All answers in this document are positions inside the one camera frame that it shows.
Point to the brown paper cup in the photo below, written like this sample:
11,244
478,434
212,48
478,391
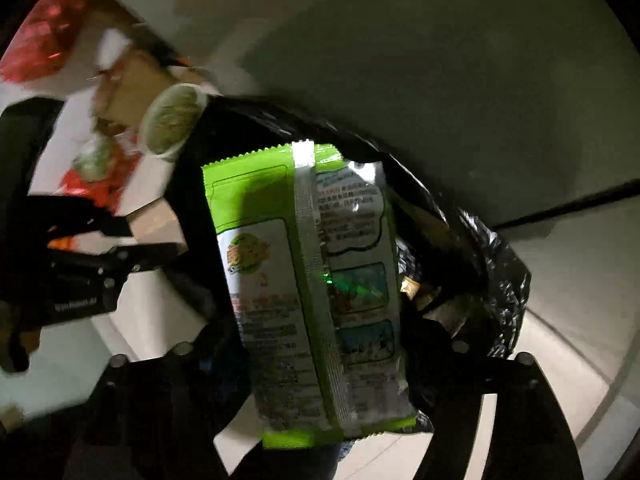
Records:
150,105

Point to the tan cardboard box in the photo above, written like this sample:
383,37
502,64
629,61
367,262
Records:
155,227

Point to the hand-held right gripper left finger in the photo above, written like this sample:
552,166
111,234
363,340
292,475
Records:
165,400

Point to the green snack packet white label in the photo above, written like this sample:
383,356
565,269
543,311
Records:
280,310

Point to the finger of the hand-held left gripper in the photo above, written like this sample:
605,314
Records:
150,256
100,222

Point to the red wrapper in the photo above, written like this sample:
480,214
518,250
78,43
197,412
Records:
110,185

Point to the black trash bag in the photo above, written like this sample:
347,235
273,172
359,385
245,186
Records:
450,240

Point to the brown paper scrap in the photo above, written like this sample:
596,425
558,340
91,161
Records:
435,305

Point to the red plastic bag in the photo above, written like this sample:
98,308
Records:
45,30

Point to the person's left hand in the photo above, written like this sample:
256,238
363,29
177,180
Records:
17,345

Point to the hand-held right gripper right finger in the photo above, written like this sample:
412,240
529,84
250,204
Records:
472,377

